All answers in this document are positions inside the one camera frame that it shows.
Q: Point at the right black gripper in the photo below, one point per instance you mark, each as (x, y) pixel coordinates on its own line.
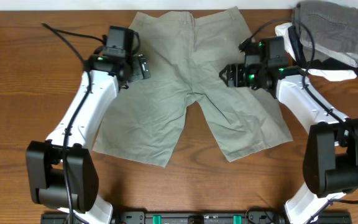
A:
(234, 72)

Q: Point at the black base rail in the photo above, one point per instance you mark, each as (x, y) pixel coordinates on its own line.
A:
(207, 218)

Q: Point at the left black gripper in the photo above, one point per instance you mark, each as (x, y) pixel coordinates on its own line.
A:
(138, 73)

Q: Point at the khaki green shorts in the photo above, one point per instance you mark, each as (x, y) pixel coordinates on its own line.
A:
(185, 56)

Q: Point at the black folded garment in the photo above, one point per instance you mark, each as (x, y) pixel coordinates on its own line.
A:
(300, 59)

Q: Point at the white folded garment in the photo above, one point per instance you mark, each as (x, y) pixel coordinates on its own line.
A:
(331, 75)

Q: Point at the grey folded garment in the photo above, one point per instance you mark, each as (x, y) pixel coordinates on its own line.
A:
(334, 29)

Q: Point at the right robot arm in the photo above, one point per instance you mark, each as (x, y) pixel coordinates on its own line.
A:
(330, 166)

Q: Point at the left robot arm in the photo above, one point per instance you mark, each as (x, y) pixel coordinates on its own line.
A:
(60, 169)

